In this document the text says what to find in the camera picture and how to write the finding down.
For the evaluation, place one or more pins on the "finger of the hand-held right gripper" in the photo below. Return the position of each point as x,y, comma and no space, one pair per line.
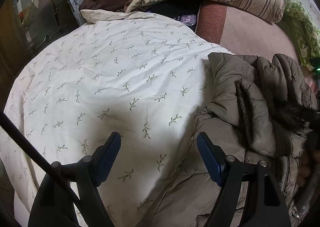
307,116

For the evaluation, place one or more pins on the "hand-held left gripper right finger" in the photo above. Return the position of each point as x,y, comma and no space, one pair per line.
207,159

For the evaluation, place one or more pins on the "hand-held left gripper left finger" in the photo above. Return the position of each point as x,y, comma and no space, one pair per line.
110,153

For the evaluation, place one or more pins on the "olive quilted hooded jacket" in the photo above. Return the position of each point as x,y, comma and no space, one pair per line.
250,107

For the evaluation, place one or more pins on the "green patterned cloth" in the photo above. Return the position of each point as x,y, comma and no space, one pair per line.
302,22

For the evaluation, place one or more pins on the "mauve folded blanket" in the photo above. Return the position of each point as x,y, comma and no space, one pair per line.
250,32

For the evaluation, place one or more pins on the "white leaf-print duvet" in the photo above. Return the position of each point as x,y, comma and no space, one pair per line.
112,67

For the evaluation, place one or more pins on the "purple shiny cloth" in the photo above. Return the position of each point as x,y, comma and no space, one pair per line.
188,19

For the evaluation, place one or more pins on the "cream leaf-print cloth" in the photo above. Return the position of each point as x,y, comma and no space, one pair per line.
141,0

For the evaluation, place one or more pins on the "dark cloth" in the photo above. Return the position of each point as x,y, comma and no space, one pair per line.
170,8

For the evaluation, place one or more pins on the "dark glass-door cabinet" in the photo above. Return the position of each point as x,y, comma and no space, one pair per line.
42,9

